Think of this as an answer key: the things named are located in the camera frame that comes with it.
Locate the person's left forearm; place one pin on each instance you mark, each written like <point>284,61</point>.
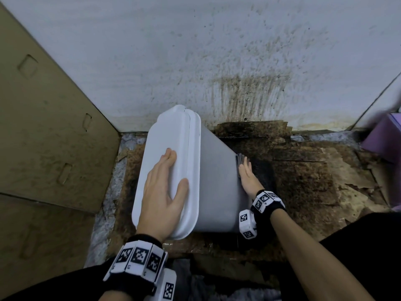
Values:
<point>116,296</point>

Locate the purple cardboard display box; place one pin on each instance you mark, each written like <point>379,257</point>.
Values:
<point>383,141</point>

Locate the person's right forearm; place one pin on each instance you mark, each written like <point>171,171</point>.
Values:
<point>313,260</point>

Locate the person's black clothing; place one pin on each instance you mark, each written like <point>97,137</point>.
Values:
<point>360,257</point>

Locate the stained brown cardboard sheet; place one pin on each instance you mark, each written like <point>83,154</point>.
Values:
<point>307,184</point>

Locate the brown cardboard panel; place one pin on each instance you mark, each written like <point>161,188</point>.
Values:
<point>47,153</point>

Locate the white lidded trash bin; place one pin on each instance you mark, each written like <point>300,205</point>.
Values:
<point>194,178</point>

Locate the person's right hand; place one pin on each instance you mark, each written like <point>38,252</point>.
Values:
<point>249,181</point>

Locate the person's left hand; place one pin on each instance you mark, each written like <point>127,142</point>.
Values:
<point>161,203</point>

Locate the right wrist marker band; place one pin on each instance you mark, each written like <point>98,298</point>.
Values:
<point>260,210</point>

